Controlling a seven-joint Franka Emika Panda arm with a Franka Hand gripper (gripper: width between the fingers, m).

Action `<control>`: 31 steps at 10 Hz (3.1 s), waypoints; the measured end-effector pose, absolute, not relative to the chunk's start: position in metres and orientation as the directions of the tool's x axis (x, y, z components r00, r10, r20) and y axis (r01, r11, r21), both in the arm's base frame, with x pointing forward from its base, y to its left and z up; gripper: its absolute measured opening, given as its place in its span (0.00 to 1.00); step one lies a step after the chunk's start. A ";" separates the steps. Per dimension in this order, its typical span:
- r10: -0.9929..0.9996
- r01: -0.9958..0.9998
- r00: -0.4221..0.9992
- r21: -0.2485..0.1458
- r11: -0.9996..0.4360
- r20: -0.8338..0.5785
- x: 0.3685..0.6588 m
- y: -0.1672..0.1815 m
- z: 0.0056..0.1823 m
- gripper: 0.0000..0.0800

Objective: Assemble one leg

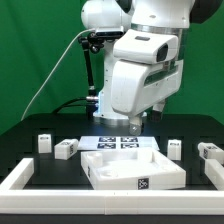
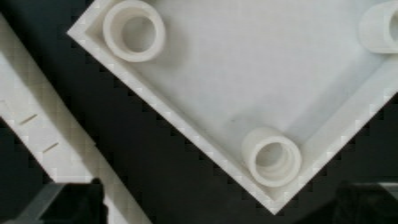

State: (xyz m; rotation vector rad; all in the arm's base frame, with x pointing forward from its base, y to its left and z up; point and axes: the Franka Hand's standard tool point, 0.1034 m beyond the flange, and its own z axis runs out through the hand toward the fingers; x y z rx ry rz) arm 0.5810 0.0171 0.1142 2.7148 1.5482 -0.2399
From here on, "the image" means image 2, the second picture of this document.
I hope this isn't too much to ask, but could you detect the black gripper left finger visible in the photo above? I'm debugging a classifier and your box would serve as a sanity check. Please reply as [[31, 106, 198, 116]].
[[0, 178, 108, 224]]

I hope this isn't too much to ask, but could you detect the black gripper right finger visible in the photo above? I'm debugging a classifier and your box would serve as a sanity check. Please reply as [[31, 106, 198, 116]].
[[294, 181, 398, 224]]

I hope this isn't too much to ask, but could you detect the white U-shaped obstacle frame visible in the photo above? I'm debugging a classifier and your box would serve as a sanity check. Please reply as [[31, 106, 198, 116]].
[[0, 13, 150, 224]]

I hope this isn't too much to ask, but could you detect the white square table top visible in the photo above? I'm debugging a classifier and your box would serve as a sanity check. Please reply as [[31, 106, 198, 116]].
[[67, 0, 398, 212]]

